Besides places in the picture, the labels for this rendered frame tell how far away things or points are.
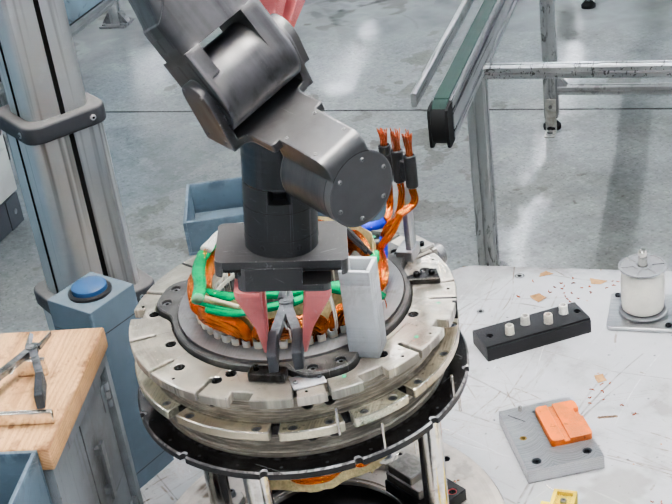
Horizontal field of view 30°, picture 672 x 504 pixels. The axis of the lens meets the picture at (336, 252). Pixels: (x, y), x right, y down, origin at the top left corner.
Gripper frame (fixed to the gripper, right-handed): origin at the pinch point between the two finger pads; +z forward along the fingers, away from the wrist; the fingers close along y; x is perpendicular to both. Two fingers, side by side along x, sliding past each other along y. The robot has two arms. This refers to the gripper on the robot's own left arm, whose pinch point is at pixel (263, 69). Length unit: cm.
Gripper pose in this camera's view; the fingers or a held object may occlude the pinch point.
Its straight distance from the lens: 112.6
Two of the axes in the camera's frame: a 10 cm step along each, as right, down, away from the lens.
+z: 0.7, 9.9, 1.3
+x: -9.2, 0.2, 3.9
